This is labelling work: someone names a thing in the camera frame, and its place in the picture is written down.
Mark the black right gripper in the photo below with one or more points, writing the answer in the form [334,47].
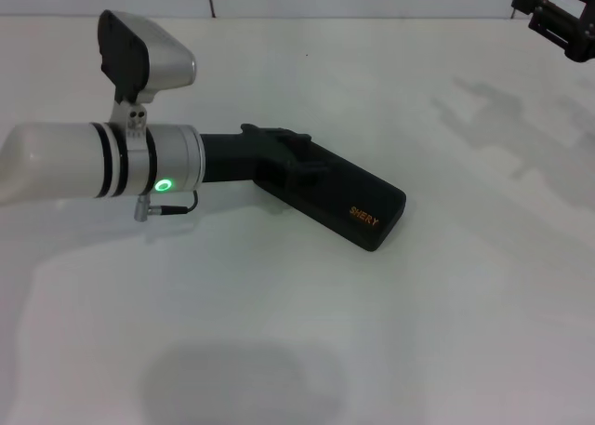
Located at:
[583,39]

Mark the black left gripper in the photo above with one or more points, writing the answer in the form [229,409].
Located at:
[228,157]

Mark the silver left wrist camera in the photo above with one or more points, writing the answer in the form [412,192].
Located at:
[149,57]

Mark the black glasses case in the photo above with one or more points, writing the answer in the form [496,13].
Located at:
[362,202]

